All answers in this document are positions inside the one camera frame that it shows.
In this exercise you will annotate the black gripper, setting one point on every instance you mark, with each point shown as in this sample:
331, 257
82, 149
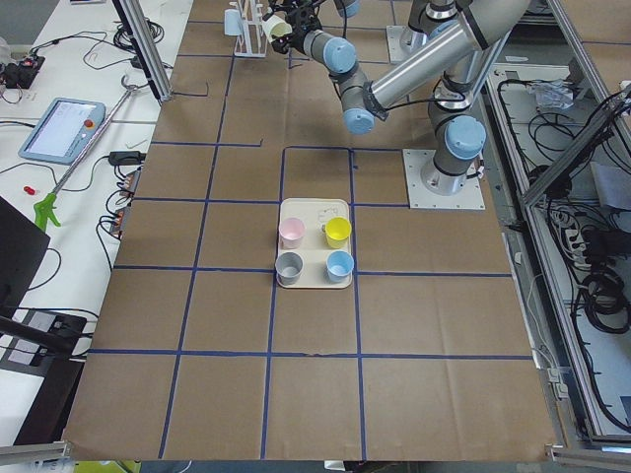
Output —
297, 33

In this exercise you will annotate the cream white cup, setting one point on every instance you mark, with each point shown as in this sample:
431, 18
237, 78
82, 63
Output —
275, 27

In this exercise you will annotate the light blue cup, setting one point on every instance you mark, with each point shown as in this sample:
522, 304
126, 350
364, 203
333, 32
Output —
233, 24
339, 266

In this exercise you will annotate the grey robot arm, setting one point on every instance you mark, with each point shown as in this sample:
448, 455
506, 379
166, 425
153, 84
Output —
452, 42
423, 18

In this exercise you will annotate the pink cup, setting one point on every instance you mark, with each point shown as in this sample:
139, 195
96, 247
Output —
291, 231

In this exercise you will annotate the yellow cup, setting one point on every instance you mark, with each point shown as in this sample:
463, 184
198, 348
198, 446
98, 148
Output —
337, 232

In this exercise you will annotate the grey cup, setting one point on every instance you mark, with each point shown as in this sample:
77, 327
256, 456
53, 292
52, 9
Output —
289, 267

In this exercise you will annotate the black power adapter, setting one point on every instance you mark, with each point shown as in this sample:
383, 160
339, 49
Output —
126, 158

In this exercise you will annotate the cream plastic tray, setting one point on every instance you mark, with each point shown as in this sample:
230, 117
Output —
315, 213

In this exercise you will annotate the blue teach pendant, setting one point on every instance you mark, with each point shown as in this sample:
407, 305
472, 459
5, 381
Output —
63, 130

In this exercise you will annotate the white wire cup rack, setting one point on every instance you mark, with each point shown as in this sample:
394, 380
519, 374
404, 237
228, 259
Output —
252, 43

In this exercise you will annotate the aluminium frame post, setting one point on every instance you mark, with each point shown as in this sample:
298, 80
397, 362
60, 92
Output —
136, 25

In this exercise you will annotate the green handled reach grabber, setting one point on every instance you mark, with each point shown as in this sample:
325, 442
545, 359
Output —
44, 209

